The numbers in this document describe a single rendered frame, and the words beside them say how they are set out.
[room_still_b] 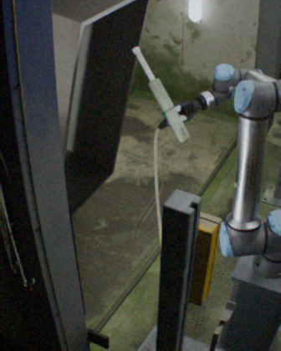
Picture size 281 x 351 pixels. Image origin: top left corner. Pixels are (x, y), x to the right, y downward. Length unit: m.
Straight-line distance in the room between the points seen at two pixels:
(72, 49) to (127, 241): 1.55
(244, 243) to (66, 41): 1.06
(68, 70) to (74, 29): 0.19
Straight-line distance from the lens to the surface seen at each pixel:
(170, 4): 4.22
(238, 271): 2.22
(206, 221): 1.08
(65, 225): 1.60
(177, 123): 2.27
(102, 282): 2.94
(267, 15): 3.92
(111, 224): 3.29
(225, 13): 4.04
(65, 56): 1.99
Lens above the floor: 2.28
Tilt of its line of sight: 36 degrees down
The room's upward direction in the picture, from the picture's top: straight up
